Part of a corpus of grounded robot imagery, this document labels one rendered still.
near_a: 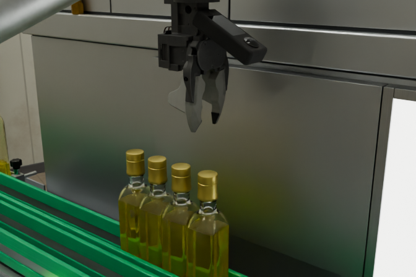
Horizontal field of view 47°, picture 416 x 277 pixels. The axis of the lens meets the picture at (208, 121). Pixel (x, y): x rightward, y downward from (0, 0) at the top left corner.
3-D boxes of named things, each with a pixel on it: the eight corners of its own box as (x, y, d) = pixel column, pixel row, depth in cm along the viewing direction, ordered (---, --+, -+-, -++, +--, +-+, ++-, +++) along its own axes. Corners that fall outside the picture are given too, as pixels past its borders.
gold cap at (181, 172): (195, 188, 85) (195, 164, 84) (182, 195, 82) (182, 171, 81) (179, 183, 87) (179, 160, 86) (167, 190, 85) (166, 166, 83)
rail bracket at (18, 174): (43, 200, 135) (38, 155, 132) (20, 209, 130) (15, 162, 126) (34, 196, 138) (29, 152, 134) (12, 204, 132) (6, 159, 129)
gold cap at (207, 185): (222, 196, 82) (222, 172, 81) (210, 204, 79) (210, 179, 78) (205, 191, 84) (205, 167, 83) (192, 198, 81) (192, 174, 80)
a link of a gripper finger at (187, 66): (195, 101, 76) (203, 47, 76) (205, 103, 75) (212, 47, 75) (177, 101, 73) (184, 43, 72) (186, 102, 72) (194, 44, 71)
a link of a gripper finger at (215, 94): (202, 111, 86) (194, 63, 81) (229, 117, 82) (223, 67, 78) (191, 119, 83) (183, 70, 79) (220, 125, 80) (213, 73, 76)
